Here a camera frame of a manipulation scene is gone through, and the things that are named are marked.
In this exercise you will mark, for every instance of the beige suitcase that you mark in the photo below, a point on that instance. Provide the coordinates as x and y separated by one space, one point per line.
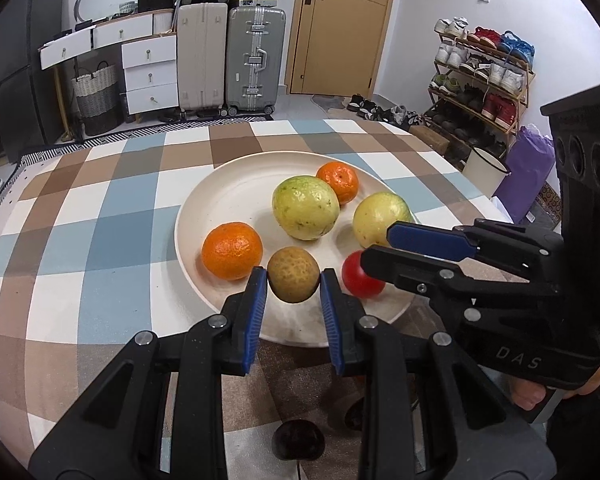
202 60

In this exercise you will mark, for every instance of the shoe rack with shoes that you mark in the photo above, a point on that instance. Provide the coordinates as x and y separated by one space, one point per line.
500 77

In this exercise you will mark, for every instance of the person's right hand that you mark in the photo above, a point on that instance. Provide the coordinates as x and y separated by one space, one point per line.
527 396

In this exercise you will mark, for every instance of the white drawer chest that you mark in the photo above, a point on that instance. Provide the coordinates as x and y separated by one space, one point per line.
150 77

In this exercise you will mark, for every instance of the woven laundry basket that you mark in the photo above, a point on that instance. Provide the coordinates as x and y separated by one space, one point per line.
96 102

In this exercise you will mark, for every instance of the silver suitcase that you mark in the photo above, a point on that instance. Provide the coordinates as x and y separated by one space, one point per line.
255 60

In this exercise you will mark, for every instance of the red tomato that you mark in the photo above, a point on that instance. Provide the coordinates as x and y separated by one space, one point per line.
355 277

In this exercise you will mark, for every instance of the large green guava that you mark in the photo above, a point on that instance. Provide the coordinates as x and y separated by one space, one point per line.
305 207

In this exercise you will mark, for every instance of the purple bag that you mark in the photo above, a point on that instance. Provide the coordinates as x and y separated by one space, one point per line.
525 170

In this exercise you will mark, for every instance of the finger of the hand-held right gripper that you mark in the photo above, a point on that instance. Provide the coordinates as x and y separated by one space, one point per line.
430 240
405 270

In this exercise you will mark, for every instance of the yellow guava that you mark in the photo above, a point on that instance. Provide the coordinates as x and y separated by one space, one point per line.
375 217

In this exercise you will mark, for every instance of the dark purple fruit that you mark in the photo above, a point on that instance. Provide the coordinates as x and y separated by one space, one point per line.
297 437

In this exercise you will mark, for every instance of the wooden door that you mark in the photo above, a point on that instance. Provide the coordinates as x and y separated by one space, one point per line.
340 35

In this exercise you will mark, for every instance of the cream round plate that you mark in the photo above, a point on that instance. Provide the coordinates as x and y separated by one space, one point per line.
240 195

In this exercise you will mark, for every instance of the wooden shoe rack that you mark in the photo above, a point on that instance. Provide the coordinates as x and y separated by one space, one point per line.
522 87

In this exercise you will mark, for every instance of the brown patterned box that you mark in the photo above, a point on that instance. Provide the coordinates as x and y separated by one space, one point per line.
547 202

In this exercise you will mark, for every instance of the pile of dark shoes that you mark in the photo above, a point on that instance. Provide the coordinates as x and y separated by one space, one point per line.
380 110

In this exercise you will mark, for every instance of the orange tangerine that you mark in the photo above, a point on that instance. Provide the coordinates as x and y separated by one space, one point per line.
337 182
232 250

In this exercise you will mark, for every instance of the checkered tablecloth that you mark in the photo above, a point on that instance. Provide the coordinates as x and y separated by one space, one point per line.
105 220

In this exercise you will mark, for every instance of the white dressing table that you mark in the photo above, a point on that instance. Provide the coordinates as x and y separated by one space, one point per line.
115 32

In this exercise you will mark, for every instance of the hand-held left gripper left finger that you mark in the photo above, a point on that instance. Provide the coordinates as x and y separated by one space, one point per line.
255 320

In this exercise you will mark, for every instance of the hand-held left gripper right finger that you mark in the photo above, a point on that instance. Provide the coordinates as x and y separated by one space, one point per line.
332 320

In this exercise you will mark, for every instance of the dark grey refrigerator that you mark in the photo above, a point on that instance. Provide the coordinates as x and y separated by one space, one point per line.
20 85

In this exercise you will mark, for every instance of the brown cardboard box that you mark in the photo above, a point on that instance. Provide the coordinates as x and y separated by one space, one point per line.
430 137

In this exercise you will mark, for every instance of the white bucket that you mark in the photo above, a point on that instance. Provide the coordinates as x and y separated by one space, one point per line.
482 170

